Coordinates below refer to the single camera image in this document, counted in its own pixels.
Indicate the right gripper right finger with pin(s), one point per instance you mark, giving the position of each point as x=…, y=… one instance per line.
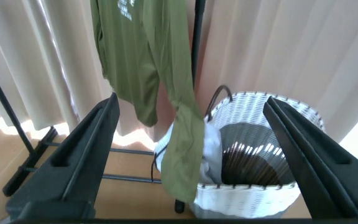
x=325, y=174

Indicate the green printed shirt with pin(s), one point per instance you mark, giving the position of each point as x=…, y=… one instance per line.
x=135, y=62

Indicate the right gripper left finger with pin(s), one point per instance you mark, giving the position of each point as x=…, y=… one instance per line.
x=73, y=168

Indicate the white laundry basket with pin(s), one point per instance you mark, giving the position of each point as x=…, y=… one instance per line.
x=247, y=199

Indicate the black clothes rack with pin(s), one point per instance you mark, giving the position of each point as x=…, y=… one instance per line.
x=30, y=161

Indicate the pale grey shorts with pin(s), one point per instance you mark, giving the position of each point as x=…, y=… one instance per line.
x=211, y=149

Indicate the beige curtain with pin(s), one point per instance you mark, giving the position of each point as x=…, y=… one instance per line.
x=275, y=46

